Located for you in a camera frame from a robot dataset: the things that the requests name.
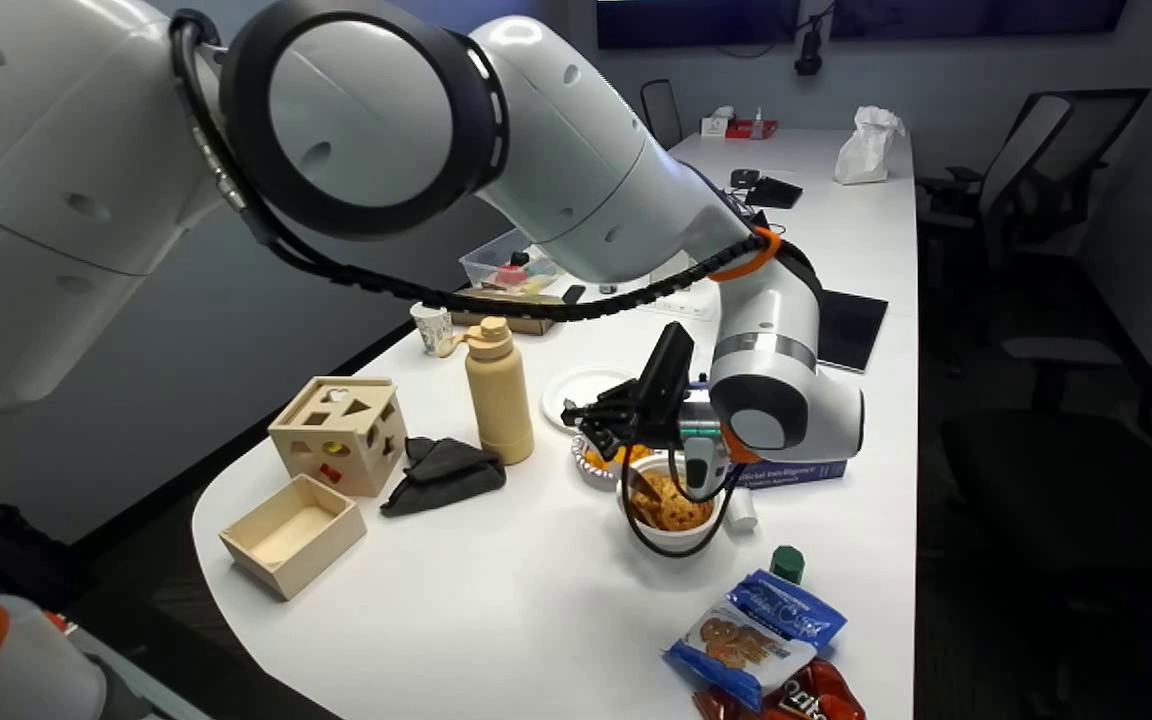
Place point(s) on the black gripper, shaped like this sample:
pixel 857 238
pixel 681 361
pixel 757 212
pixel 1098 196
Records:
pixel 664 381

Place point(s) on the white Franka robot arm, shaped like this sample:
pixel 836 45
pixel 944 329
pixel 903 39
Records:
pixel 577 147

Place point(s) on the white bowl orange snacks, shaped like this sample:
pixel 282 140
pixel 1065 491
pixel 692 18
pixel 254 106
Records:
pixel 594 469

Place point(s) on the bowl with food items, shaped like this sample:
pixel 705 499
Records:
pixel 673 551

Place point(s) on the white plate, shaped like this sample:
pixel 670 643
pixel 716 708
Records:
pixel 568 397

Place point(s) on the tan water bottle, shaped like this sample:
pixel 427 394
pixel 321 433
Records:
pixel 500 402

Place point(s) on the brown cardboard box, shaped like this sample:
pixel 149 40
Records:
pixel 520 321

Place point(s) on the small white bottle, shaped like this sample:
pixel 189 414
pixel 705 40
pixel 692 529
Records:
pixel 741 514

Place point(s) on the dark grey cloth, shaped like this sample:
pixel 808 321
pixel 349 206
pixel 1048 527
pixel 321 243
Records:
pixel 443 474

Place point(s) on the clear plastic marker container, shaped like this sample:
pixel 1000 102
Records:
pixel 497 260

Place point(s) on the blue box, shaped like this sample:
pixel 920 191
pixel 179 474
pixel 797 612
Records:
pixel 801 469

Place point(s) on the small green cap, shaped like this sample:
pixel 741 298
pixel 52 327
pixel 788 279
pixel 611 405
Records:
pixel 788 563

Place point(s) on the blue snack bag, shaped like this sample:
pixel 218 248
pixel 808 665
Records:
pixel 757 632

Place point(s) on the wooden shape sorter cube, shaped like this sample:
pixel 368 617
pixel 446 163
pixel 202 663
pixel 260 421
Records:
pixel 339 433

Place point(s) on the small black device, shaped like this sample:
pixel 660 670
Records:
pixel 744 177

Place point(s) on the black tablet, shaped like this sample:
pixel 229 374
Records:
pixel 775 191

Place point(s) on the white tissue box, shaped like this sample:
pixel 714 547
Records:
pixel 716 127

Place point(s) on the red flat packet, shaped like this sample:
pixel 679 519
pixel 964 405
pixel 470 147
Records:
pixel 752 128

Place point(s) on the open wooden box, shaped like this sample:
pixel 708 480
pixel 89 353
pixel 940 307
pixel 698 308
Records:
pixel 297 543

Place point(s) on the red snack bag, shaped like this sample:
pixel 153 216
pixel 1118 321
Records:
pixel 816 699

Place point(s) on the white plastic bag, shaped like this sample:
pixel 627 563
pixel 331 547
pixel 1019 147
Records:
pixel 870 147

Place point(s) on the wall monitor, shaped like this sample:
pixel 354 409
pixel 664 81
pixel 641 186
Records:
pixel 979 15
pixel 698 18

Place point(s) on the black conference camera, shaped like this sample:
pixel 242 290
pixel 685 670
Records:
pixel 808 45

